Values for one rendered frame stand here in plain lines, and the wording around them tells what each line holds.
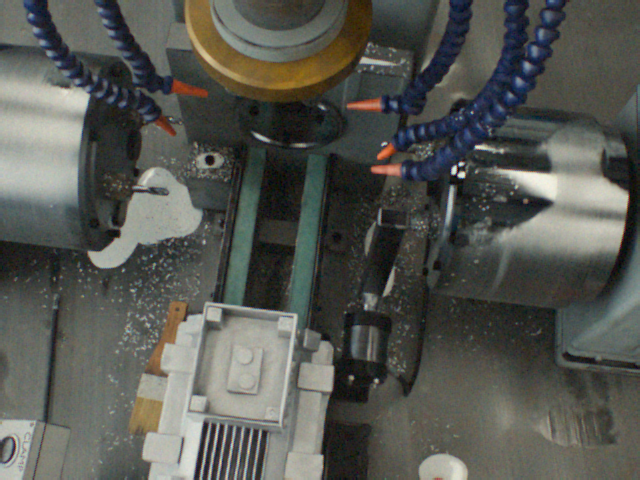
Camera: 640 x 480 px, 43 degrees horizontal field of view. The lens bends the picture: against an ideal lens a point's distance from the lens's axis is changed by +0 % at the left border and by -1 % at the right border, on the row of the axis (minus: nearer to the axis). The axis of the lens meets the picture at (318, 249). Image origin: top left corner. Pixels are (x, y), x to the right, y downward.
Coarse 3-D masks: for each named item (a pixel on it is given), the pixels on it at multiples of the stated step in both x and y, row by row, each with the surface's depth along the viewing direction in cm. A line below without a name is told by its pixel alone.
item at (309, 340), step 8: (192, 320) 92; (200, 320) 91; (192, 328) 91; (200, 328) 91; (304, 328) 91; (192, 336) 93; (304, 336) 91; (312, 336) 91; (320, 336) 92; (304, 344) 90; (312, 344) 91
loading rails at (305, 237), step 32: (256, 160) 117; (320, 160) 118; (256, 192) 116; (320, 192) 116; (224, 224) 124; (256, 224) 115; (288, 224) 122; (320, 224) 118; (224, 256) 111; (256, 256) 122; (320, 256) 112; (224, 288) 111; (320, 288) 115
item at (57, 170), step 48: (0, 48) 97; (0, 96) 92; (48, 96) 92; (0, 144) 91; (48, 144) 91; (96, 144) 94; (0, 192) 93; (48, 192) 93; (96, 192) 96; (48, 240) 99; (96, 240) 100
